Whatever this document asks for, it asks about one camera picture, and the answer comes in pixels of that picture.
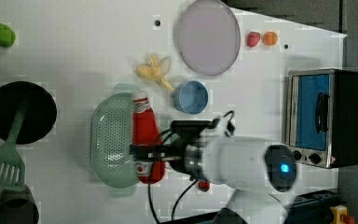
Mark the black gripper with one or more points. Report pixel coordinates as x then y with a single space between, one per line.
173 153

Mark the red plush ketchup bottle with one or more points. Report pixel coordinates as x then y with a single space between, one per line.
146 133

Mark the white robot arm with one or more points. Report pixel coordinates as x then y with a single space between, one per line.
261 172

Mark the green plastic strainer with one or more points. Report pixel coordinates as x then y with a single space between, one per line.
110 140

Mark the small red toy fruit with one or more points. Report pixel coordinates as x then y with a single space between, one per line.
204 186

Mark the blue cup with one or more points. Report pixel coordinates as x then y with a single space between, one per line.
191 97

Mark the yellow plush banana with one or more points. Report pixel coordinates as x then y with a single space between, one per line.
156 71

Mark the lavender round plate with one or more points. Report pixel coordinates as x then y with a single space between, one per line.
209 37

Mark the pink toy strawberry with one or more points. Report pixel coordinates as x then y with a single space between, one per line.
252 39

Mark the orange toy fruit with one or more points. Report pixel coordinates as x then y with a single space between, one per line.
270 38

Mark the silver toaster oven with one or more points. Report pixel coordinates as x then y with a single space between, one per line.
322 117

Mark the green plastic spatula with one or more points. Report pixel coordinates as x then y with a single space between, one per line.
12 167

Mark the grey cylindrical container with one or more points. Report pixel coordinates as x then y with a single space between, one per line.
18 207

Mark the black round pan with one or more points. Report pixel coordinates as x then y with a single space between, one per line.
40 116

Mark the yellow red clamp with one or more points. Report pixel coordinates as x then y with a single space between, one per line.
341 216

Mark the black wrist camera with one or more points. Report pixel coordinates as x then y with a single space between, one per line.
190 128

